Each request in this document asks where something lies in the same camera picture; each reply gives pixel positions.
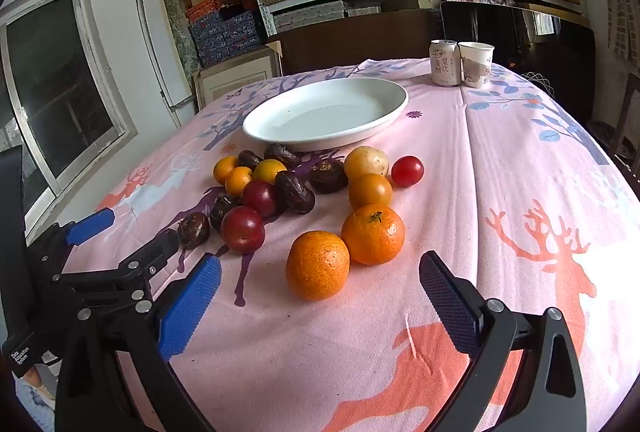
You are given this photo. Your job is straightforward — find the white framed window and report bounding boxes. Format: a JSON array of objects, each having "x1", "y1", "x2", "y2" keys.
[{"x1": 0, "y1": 0, "x2": 138, "y2": 233}]

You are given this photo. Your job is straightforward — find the pale yellow round fruit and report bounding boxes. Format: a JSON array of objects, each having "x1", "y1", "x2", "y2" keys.
[{"x1": 344, "y1": 145, "x2": 390, "y2": 180}]

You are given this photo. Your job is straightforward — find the medium orange mandarin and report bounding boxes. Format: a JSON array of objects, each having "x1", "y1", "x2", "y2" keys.
[{"x1": 348, "y1": 173, "x2": 394, "y2": 210}]

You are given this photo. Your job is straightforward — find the black glossy furniture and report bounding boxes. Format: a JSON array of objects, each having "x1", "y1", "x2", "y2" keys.
[{"x1": 440, "y1": 1, "x2": 597, "y2": 113}]

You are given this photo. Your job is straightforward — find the red plum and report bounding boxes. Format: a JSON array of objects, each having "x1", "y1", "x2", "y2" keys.
[
  {"x1": 220, "y1": 206, "x2": 266, "y2": 255},
  {"x1": 241, "y1": 180, "x2": 279, "y2": 219}
]

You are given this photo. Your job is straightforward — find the stack of blue patterned boxes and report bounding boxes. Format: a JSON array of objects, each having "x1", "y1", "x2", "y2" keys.
[{"x1": 186, "y1": 0, "x2": 264, "y2": 67}]

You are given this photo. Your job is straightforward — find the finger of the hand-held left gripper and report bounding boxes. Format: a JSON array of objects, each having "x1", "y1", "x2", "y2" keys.
[
  {"x1": 27, "y1": 207, "x2": 117, "y2": 278},
  {"x1": 50, "y1": 231, "x2": 181, "y2": 313}
]

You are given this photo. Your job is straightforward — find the white leaning boards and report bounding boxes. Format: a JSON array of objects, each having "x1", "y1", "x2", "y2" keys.
[{"x1": 136, "y1": 0, "x2": 196, "y2": 110}]

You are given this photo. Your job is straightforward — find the red cherry tomato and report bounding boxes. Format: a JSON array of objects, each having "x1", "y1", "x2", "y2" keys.
[{"x1": 391, "y1": 155, "x2": 425, "y2": 187}]

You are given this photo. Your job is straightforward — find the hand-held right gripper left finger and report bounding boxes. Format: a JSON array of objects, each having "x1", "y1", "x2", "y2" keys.
[{"x1": 55, "y1": 253, "x2": 222, "y2": 432}]

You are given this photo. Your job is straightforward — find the pink printed tablecloth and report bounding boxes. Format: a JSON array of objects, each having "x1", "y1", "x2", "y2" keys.
[{"x1": 55, "y1": 57, "x2": 640, "y2": 432}]

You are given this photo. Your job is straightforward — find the yellow green round fruit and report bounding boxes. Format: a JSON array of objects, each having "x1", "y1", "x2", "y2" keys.
[{"x1": 253, "y1": 159, "x2": 288, "y2": 184}]

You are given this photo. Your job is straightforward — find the row of grey flat boxes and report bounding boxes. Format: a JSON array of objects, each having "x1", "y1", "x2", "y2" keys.
[{"x1": 272, "y1": 1, "x2": 382, "y2": 33}]

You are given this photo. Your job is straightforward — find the wooden chair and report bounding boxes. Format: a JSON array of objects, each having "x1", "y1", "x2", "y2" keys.
[{"x1": 610, "y1": 72, "x2": 640, "y2": 173}]

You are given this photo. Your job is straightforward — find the printed paper sheet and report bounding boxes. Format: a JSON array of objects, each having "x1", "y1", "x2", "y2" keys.
[{"x1": 14, "y1": 352, "x2": 60, "y2": 432}]

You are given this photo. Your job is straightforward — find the framed picture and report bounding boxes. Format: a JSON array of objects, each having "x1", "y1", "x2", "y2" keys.
[{"x1": 192, "y1": 45, "x2": 283, "y2": 110}]

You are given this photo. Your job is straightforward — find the small orange mandarin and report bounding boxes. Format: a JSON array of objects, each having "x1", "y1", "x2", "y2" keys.
[
  {"x1": 213, "y1": 155, "x2": 239, "y2": 185},
  {"x1": 225, "y1": 167, "x2": 254, "y2": 197}
]

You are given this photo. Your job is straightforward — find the checked curtain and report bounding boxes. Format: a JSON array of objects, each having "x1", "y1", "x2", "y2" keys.
[{"x1": 597, "y1": 0, "x2": 640, "y2": 78}]

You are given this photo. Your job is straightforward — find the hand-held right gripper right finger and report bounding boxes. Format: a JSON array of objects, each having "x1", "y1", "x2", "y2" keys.
[{"x1": 419, "y1": 251, "x2": 588, "y2": 432}]

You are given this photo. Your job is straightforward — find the white paper cup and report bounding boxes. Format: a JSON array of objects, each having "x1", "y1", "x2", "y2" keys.
[{"x1": 458, "y1": 41, "x2": 495, "y2": 89}]

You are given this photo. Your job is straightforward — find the large orange mandarin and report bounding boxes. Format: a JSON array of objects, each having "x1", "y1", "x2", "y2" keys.
[
  {"x1": 286, "y1": 231, "x2": 351, "y2": 302},
  {"x1": 341, "y1": 205, "x2": 406, "y2": 266}
]

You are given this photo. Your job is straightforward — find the white oval plate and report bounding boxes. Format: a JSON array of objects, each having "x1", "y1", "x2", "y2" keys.
[{"x1": 242, "y1": 77, "x2": 409, "y2": 152}]

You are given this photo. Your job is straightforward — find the dark water chestnut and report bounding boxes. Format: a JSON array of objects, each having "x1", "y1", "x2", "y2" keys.
[
  {"x1": 274, "y1": 171, "x2": 316, "y2": 214},
  {"x1": 237, "y1": 149, "x2": 264, "y2": 171},
  {"x1": 177, "y1": 212, "x2": 211, "y2": 249},
  {"x1": 264, "y1": 143, "x2": 302, "y2": 169},
  {"x1": 209, "y1": 193, "x2": 242, "y2": 230},
  {"x1": 310, "y1": 161, "x2": 349, "y2": 194}
]

